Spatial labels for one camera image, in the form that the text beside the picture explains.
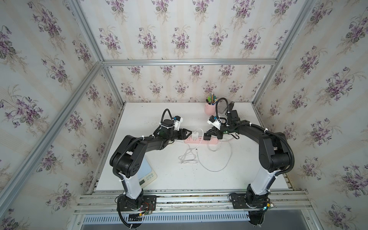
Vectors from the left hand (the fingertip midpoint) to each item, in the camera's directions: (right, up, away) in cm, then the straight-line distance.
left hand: (190, 132), depth 91 cm
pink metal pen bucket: (+15, +16, +13) cm, 25 cm away
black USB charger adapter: (+11, -3, +2) cm, 12 cm away
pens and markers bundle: (+18, +24, +17) cm, 34 cm away
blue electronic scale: (-25, -22, -11) cm, 35 cm away
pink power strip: (+16, -6, +3) cm, 17 cm away
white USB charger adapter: (+3, -2, -1) cm, 4 cm away
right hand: (+14, 0, +1) cm, 14 cm away
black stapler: (+36, +20, +27) cm, 49 cm away
